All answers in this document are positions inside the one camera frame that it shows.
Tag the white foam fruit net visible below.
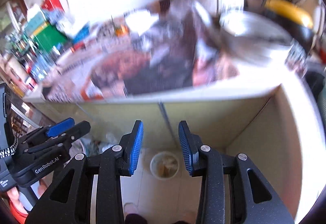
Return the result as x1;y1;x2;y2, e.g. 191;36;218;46
125;9;159;35

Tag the white bucket on floor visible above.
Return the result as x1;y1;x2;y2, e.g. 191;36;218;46
150;151;180;180

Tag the green box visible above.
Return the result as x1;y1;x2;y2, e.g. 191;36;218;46
30;22;67;53

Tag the blue plastic basket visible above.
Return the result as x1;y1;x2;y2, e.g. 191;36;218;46
72;24;89;44

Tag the newspaper print table mat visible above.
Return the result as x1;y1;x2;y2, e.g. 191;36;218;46
41;0;239;102

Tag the teal tissue box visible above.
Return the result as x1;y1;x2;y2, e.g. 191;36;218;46
24;11;46;36

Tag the orange mandarin with leaf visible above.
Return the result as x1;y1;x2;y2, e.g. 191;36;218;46
114;24;129;37

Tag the metal steamer pot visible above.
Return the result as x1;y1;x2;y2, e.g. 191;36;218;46
219;10;294;65

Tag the red carton box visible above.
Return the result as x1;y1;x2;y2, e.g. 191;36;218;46
41;0;64;11

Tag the yellow black appliance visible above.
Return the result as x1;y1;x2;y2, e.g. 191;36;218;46
264;0;315;53

